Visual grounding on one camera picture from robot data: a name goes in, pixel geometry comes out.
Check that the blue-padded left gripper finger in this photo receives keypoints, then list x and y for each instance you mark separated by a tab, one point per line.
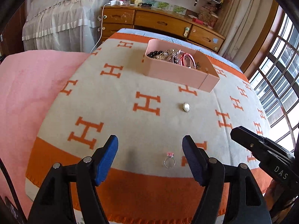
53	202

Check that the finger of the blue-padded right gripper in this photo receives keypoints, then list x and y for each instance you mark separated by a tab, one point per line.
245	201

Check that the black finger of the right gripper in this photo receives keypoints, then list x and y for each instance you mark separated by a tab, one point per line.
259	146

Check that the silver rhinestone leaf hair comb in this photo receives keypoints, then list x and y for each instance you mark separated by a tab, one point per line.
167	55

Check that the pink jewelry tray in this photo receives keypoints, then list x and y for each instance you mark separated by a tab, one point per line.
190	67

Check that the window with dark grille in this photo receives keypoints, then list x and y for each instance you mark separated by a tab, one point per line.
276	85

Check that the orange H pattern blanket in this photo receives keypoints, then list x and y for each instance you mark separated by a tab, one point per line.
110	95

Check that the round pearl earring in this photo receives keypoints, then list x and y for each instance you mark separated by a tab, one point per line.
186	107

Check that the pink bed cover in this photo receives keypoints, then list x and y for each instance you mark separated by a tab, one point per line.
30	82

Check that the beige curtain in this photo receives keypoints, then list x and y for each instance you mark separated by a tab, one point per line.
241	27

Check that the white lace covered piano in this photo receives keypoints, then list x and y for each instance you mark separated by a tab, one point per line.
62	25

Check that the wooden desk with drawers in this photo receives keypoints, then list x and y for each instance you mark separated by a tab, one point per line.
161	22

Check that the silver ring pink stone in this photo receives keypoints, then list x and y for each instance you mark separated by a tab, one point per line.
169	161

